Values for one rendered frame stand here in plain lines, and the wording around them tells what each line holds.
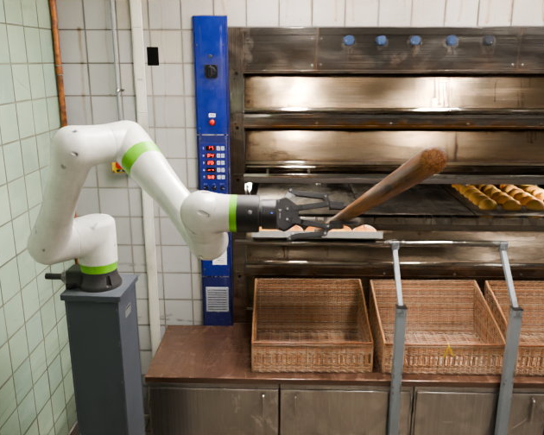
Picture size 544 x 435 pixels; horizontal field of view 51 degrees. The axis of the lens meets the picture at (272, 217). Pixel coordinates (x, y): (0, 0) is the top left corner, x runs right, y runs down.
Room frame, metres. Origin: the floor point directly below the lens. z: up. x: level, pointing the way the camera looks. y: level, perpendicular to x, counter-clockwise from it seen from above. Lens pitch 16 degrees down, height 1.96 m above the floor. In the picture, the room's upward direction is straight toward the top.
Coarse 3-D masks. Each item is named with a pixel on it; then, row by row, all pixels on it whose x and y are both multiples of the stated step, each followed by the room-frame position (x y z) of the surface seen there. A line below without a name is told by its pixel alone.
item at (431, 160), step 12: (420, 156) 0.60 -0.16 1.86; (432, 156) 0.59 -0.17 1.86; (444, 156) 0.59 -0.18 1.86; (408, 168) 0.64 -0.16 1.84; (420, 168) 0.60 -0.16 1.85; (432, 168) 0.59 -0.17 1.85; (384, 180) 0.78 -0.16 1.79; (396, 180) 0.71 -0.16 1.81; (408, 180) 0.66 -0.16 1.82; (420, 180) 0.64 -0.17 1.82; (372, 192) 0.88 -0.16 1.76; (384, 192) 0.80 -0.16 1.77; (396, 192) 0.76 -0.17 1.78; (360, 204) 1.01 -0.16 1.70; (372, 204) 0.92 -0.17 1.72; (336, 216) 1.41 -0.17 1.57; (348, 216) 1.21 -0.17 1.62
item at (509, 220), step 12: (300, 216) 2.81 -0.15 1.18; (312, 216) 2.81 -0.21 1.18; (324, 216) 2.81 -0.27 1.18; (360, 216) 2.81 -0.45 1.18; (372, 216) 2.81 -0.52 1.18; (384, 216) 2.81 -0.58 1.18; (396, 216) 2.81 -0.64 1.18; (408, 216) 2.81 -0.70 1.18; (420, 216) 2.81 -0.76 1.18; (432, 216) 2.81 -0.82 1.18; (444, 216) 2.81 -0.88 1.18; (456, 216) 2.81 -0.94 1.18; (468, 216) 2.81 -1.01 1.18; (480, 216) 2.81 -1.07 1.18; (492, 216) 2.81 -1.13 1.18; (504, 216) 2.81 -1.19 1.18; (516, 216) 2.81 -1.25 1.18; (528, 216) 2.81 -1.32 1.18; (540, 216) 2.81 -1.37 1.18
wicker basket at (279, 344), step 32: (256, 288) 2.75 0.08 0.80; (288, 288) 2.75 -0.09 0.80; (320, 288) 2.75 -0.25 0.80; (256, 320) 2.71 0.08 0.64; (288, 320) 2.71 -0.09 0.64; (320, 320) 2.70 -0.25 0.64; (352, 320) 2.71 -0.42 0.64; (256, 352) 2.30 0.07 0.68; (288, 352) 2.30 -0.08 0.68; (320, 352) 2.30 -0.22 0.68; (352, 352) 2.30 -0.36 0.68
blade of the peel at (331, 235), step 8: (264, 232) 2.28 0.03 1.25; (272, 232) 2.28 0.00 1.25; (280, 232) 2.28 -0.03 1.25; (296, 232) 2.28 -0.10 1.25; (328, 232) 2.28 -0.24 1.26; (336, 232) 2.28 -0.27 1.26; (344, 232) 2.28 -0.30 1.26; (352, 232) 2.28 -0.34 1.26; (360, 232) 2.28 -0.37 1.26; (368, 232) 2.28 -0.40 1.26; (376, 232) 2.28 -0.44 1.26
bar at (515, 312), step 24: (240, 240) 2.44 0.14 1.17; (264, 240) 2.43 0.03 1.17; (312, 240) 2.43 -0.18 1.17; (336, 240) 2.43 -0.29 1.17; (360, 240) 2.43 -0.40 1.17; (384, 240) 2.42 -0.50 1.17; (408, 240) 2.42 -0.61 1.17; (432, 240) 2.42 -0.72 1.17; (504, 264) 2.34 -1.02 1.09; (504, 360) 2.20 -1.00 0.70; (504, 384) 2.17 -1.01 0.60; (504, 408) 2.17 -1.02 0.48; (504, 432) 2.17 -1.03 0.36
